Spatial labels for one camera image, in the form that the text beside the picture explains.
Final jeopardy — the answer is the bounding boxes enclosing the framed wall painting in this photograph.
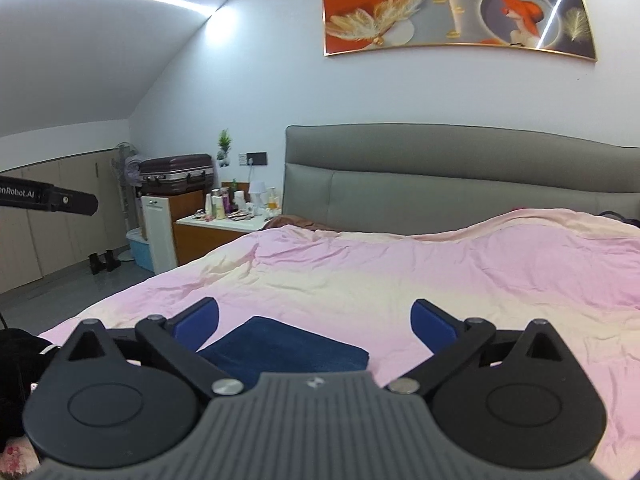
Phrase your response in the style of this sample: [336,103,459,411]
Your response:
[322,0,599,65]

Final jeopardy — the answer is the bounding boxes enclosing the small potted green plant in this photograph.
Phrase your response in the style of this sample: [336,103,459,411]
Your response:
[216,129,234,167]

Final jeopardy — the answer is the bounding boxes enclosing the cluster of cosmetic bottles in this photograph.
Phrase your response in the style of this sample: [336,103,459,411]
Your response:
[192,180,282,224]

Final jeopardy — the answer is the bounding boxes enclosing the white standing fan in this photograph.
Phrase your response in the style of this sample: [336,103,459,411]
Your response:
[111,142,143,262]

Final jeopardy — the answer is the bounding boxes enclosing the white and wooden cabinet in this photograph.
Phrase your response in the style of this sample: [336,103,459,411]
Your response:
[140,190,206,276]

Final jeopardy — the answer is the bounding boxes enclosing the black cloth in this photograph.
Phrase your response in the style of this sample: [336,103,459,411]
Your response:
[0,329,57,448]

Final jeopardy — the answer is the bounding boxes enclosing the beige built-in wardrobe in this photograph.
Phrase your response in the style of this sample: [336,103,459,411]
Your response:
[0,152,132,295]

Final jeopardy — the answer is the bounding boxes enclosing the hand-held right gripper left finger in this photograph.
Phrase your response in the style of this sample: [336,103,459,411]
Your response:
[56,296,246,397]

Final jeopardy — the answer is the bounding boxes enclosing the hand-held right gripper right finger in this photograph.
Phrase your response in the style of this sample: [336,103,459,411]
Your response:
[385,298,576,395]

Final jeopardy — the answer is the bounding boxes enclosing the brown cloth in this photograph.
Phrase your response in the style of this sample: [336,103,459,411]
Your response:
[264,215,341,233]

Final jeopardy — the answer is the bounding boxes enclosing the pink and cream blanket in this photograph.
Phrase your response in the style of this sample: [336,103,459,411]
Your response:
[37,208,640,480]

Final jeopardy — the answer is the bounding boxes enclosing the pink floral cloth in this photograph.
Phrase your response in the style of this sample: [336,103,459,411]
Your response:
[0,435,42,477]

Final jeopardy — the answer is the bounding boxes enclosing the blue plastic bin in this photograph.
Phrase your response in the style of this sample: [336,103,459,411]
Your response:
[125,227,155,273]

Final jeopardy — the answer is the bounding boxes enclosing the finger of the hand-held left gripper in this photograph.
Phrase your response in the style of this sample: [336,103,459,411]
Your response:
[50,186,99,217]

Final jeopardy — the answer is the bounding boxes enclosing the dark cloth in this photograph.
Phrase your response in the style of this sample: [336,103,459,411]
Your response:
[597,209,640,226]

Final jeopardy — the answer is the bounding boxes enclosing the wooden nightstand with white top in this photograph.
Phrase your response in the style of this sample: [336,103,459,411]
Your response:
[172,212,281,268]

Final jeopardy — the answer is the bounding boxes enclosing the blue denim pants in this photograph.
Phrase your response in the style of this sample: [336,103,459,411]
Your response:
[197,316,371,391]

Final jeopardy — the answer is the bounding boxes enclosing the dark purple suitcase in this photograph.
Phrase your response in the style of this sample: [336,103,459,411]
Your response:
[138,154,213,197]

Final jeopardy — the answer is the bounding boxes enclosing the grey upholstered bed headboard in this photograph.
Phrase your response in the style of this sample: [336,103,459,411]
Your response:
[284,124,640,238]

